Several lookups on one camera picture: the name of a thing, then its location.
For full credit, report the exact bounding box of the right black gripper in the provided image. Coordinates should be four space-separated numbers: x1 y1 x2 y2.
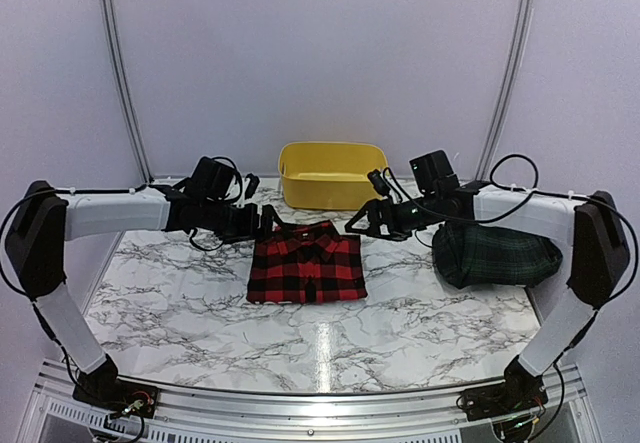
345 192 441 241

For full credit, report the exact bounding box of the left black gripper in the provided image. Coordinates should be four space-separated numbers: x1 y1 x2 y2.
201 197 286 244

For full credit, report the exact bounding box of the red black plaid shirt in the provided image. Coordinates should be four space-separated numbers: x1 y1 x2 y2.
246 220 368 304

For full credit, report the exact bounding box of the dark green plaid skirt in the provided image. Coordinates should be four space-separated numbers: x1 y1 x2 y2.
431 222 563 289

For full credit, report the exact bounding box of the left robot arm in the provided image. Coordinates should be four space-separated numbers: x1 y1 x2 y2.
1 156 276 408

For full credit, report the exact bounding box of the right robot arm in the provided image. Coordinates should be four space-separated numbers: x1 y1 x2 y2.
345 150 639 411

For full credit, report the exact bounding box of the yellow plastic basket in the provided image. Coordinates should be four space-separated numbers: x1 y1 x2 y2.
278 141 388 211

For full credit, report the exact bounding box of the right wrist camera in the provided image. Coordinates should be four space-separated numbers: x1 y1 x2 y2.
367 169 391 198

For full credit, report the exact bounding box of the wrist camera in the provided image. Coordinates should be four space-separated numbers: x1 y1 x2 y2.
244 173 260 200
367 169 391 198

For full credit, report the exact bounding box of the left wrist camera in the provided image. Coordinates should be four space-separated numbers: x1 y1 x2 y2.
244 173 260 200

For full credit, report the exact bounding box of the aluminium front rail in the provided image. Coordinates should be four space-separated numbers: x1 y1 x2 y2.
29 357 586 443

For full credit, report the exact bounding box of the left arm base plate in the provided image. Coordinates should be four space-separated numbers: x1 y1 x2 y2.
72 380 159 418

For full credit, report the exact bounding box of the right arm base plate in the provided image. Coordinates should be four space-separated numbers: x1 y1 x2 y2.
456 383 548 421

